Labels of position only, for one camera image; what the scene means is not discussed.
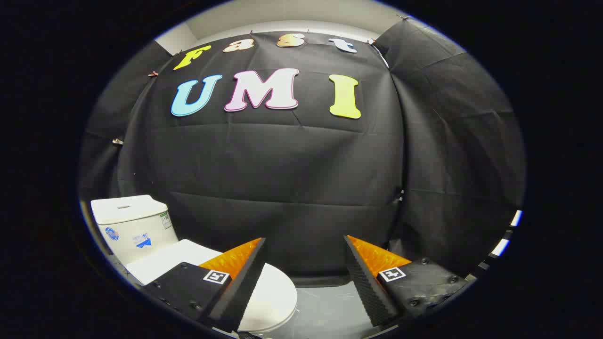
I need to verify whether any white toilet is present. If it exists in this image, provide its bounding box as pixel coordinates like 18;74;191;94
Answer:
90;194;298;335

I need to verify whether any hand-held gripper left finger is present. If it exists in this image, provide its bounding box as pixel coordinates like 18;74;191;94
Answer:
141;238;268;332

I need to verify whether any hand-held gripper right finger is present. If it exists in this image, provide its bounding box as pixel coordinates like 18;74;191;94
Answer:
344;234;469;328

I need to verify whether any white toilet lid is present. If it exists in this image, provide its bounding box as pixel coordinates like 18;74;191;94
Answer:
126;239;298;331

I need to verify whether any black backdrop cloth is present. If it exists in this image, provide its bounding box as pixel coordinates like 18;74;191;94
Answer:
79;19;526;288

